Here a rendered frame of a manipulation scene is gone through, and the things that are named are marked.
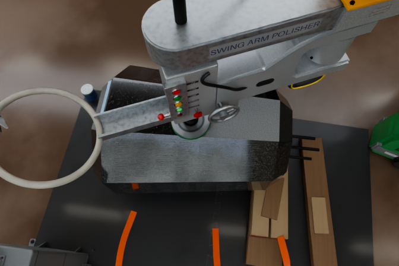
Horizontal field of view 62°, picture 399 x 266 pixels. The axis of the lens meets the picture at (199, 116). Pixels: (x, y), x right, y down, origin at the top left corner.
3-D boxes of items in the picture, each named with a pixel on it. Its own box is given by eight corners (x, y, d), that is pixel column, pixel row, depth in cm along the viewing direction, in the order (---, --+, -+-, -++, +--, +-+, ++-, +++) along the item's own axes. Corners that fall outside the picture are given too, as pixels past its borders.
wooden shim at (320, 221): (310, 197, 245) (311, 196, 243) (324, 198, 244) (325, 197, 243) (313, 233, 235) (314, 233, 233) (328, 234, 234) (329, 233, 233)
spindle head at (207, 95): (231, 69, 170) (240, 8, 129) (247, 106, 161) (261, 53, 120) (163, 88, 166) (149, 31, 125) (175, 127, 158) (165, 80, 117)
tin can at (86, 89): (97, 90, 291) (92, 83, 279) (97, 101, 287) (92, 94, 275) (86, 91, 291) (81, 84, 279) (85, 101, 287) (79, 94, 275)
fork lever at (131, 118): (227, 76, 173) (228, 71, 168) (240, 108, 165) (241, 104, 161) (94, 112, 163) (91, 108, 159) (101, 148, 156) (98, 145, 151)
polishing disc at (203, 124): (167, 135, 180) (167, 133, 179) (176, 100, 189) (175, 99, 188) (206, 141, 179) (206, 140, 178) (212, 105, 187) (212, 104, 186)
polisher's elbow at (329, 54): (294, 40, 158) (305, 12, 141) (329, 27, 161) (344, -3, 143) (315, 72, 151) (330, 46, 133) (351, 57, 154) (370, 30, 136)
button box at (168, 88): (187, 110, 146) (184, 76, 120) (189, 115, 145) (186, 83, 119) (170, 114, 146) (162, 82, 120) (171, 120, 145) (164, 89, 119)
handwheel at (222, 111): (231, 100, 160) (234, 85, 146) (239, 119, 156) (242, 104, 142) (202, 109, 158) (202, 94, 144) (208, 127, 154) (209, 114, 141)
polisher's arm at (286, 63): (320, 49, 179) (358, -23, 134) (339, 85, 170) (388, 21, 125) (187, 86, 171) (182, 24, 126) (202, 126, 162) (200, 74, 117)
